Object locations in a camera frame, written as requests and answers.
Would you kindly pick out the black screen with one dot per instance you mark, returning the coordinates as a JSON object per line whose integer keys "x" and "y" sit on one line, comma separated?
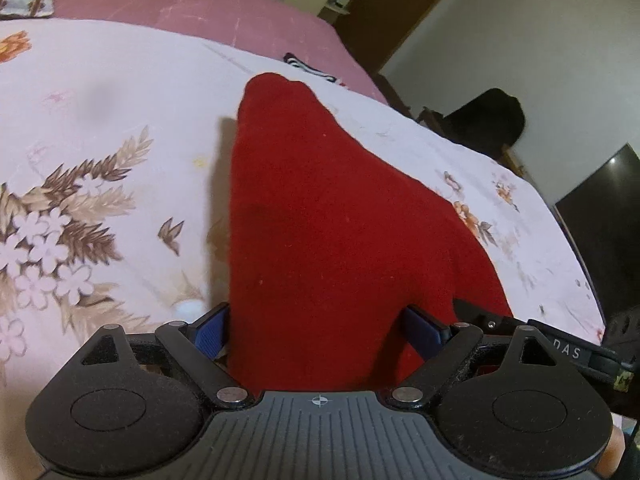
{"x": 600, "y": 220}

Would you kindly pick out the black and white striped cloth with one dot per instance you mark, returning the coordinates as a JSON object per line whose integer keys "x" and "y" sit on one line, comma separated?
{"x": 310, "y": 67}

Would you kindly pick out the pink bed sheet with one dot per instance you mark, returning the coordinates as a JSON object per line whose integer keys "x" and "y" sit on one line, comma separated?
{"x": 200, "y": 15}

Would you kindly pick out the white floral blanket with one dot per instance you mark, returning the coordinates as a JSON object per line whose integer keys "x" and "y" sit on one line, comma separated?
{"x": 110, "y": 160}

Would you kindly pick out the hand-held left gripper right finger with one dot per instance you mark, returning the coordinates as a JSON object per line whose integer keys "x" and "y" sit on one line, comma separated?
{"x": 425, "y": 331}

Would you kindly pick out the red garment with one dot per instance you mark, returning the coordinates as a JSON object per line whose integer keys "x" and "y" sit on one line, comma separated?
{"x": 330, "y": 240}

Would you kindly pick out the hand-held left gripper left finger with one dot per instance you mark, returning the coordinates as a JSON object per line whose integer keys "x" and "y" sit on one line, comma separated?
{"x": 210, "y": 331}

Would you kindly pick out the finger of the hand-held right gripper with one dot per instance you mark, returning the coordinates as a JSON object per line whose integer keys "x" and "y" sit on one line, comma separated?
{"x": 482, "y": 315}

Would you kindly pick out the dark wooden door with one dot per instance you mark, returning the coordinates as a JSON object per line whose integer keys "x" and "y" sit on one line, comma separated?
{"x": 395, "y": 15}

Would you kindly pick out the chair with dark cloth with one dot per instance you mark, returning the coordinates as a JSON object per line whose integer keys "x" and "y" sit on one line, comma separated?
{"x": 475, "y": 120}

